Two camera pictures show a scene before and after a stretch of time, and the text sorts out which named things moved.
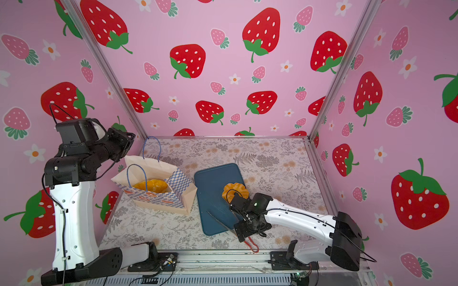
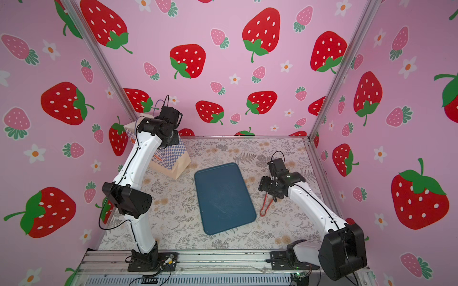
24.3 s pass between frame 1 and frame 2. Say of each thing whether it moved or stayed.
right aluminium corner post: stayed
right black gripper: moved
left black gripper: moved
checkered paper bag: moved
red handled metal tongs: moved
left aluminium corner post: stayed
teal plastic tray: stayed
